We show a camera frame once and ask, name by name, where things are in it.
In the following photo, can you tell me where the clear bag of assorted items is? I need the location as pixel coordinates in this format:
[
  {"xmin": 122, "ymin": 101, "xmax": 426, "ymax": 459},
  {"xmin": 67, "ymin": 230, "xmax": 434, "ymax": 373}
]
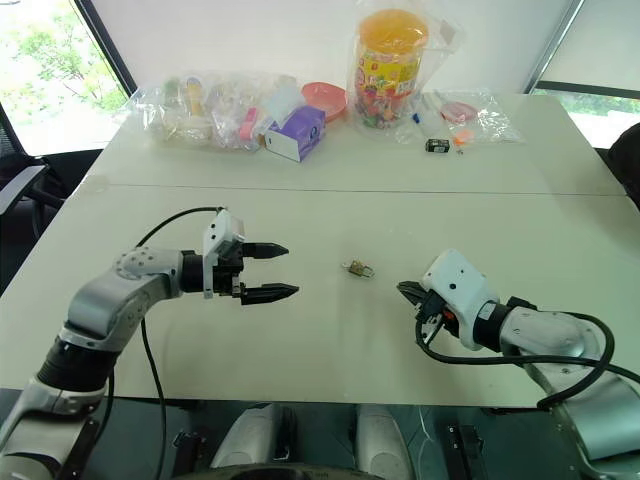
[{"xmin": 131, "ymin": 71, "xmax": 307, "ymax": 152}]

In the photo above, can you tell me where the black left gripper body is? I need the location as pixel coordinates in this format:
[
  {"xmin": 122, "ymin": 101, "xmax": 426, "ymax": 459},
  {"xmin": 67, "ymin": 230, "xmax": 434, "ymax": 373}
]
[{"xmin": 211, "ymin": 242, "xmax": 250, "ymax": 302}]

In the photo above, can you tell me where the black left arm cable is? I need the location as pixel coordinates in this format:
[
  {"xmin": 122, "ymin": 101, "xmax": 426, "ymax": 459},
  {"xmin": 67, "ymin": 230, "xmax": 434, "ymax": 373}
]
[{"xmin": 106, "ymin": 204, "xmax": 229, "ymax": 480}]

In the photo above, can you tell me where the pink plastic bowl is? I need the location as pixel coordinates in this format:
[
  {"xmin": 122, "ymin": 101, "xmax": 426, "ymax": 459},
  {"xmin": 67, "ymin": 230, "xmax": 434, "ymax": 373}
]
[{"xmin": 300, "ymin": 81, "xmax": 348, "ymax": 122}]

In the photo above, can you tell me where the pink item in bag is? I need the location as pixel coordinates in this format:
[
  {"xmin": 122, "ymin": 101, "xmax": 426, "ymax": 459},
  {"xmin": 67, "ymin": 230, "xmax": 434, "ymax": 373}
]
[{"xmin": 238, "ymin": 106, "xmax": 259, "ymax": 150}]

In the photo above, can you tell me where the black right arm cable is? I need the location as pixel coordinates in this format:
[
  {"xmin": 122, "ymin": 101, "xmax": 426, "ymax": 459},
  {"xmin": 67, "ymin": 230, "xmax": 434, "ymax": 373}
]
[{"xmin": 415, "ymin": 296, "xmax": 640, "ymax": 411}]

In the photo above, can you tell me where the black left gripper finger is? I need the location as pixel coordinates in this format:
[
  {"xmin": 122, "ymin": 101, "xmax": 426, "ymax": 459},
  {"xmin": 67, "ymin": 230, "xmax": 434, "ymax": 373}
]
[
  {"xmin": 242, "ymin": 241, "xmax": 291, "ymax": 261},
  {"xmin": 239, "ymin": 282, "xmax": 301, "ymax": 307}
]

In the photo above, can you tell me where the candy jar with orange lid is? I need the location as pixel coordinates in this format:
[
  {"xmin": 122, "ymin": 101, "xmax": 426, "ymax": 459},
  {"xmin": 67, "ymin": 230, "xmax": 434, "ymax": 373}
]
[{"xmin": 351, "ymin": 8, "xmax": 431, "ymax": 132}]

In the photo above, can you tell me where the red round lid in bag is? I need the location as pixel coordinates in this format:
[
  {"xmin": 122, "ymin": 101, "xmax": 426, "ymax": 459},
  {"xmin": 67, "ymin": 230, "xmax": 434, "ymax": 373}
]
[{"xmin": 440, "ymin": 100, "xmax": 480, "ymax": 124}]

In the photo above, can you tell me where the dark rounded object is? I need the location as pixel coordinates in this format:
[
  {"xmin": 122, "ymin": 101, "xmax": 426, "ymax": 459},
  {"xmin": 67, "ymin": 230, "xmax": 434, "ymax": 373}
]
[{"xmin": 603, "ymin": 123, "xmax": 640, "ymax": 214}]

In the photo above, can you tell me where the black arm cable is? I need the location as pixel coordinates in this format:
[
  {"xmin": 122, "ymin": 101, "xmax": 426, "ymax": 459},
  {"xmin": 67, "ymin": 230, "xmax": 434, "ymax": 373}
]
[
  {"xmin": 106, "ymin": 204, "xmax": 229, "ymax": 480},
  {"xmin": 415, "ymin": 296, "xmax": 640, "ymax": 411}
]

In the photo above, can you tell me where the black window frame bar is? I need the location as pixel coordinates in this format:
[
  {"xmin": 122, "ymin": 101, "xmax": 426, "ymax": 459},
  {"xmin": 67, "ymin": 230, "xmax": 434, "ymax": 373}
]
[
  {"xmin": 521, "ymin": 0, "xmax": 640, "ymax": 102},
  {"xmin": 73, "ymin": 0, "xmax": 140, "ymax": 100}
]

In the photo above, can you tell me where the small brass padlock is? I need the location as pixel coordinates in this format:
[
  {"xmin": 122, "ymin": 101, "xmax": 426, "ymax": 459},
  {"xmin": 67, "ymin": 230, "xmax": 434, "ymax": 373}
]
[{"xmin": 349, "ymin": 259, "xmax": 377, "ymax": 281}]

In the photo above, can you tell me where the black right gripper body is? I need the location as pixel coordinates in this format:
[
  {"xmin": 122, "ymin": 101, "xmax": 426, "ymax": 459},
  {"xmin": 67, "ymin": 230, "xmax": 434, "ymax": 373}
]
[{"xmin": 413, "ymin": 291, "xmax": 460, "ymax": 347}]

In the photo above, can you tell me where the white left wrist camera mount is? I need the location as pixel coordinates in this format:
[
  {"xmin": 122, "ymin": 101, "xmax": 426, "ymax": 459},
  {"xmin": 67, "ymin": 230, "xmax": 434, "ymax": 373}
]
[{"xmin": 201, "ymin": 209, "xmax": 248, "ymax": 300}]

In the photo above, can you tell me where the white rounded robot leg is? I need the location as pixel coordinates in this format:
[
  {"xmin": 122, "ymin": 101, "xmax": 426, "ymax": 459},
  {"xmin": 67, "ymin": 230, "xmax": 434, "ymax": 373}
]
[
  {"xmin": 355, "ymin": 403, "xmax": 415, "ymax": 472},
  {"xmin": 209, "ymin": 402, "xmax": 277, "ymax": 471}
]

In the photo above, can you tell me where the yellow bottle in bag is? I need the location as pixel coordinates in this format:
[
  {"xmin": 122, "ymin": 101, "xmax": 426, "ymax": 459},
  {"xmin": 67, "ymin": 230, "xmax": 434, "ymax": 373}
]
[{"xmin": 184, "ymin": 75, "xmax": 207, "ymax": 120}]

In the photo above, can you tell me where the clear bag around candy jar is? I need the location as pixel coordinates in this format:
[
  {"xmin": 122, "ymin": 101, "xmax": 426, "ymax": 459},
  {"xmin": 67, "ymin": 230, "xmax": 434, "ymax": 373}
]
[{"xmin": 343, "ymin": 0, "xmax": 470, "ymax": 147}]

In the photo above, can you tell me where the purple and white tissue box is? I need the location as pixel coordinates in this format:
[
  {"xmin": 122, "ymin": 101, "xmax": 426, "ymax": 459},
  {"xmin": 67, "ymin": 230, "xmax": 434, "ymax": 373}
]
[{"xmin": 262, "ymin": 104, "xmax": 328, "ymax": 164}]

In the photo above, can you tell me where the black bracket under table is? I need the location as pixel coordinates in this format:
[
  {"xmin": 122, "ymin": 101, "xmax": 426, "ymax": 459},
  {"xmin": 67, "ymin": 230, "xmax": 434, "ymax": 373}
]
[
  {"xmin": 171, "ymin": 428, "xmax": 208, "ymax": 480},
  {"xmin": 446, "ymin": 423, "xmax": 490, "ymax": 480}
]

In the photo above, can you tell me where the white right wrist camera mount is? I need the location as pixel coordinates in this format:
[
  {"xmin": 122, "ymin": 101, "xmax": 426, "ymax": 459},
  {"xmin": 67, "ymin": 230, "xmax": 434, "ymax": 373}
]
[{"xmin": 419, "ymin": 248, "xmax": 501, "ymax": 351}]

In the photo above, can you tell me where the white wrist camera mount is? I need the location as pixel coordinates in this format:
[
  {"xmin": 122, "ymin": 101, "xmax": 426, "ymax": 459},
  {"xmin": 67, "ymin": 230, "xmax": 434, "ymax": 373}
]
[
  {"xmin": 201, "ymin": 209, "xmax": 248, "ymax": 300},
  {"xmin": 419, "ymin": 248, "xmax": 501, "ymax": 351}
]

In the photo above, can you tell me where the black office chair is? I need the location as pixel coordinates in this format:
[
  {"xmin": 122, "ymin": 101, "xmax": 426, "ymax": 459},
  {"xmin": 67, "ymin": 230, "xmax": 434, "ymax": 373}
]
[{"xmin": 0, "ymin": 103, "xmax": 69, "ymax": 241}]

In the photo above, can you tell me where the clear bag of small parts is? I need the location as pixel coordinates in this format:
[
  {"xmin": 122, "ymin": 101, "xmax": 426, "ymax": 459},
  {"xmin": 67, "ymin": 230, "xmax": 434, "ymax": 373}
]
[{"xmin": 398, "ymin": 88, "xmax": 527, "ymax": 148}]

